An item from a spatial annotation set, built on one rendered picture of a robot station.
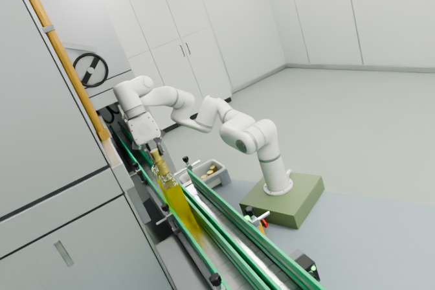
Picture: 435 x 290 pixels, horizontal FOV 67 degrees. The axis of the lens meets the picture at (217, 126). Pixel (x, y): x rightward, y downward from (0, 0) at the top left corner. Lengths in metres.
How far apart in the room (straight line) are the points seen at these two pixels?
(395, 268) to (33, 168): 0.99
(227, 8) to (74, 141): 5.63
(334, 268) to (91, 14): 1.90
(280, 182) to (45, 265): 0.93
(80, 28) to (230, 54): 4.17
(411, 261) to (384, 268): 0.08
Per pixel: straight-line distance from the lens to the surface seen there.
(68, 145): 0.66
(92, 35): 2.27
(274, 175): 1.37
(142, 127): 1.23
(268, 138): 1.29
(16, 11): 0.65
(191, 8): 5.41
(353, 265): 1.18
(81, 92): 0.85
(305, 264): 1.09
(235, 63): 6.18
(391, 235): 1.26
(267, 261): 1.06
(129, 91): 1.23
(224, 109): 1.45
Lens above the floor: 1.61
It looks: 20 degrees down
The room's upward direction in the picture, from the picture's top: 20 degrees counter-clockwise
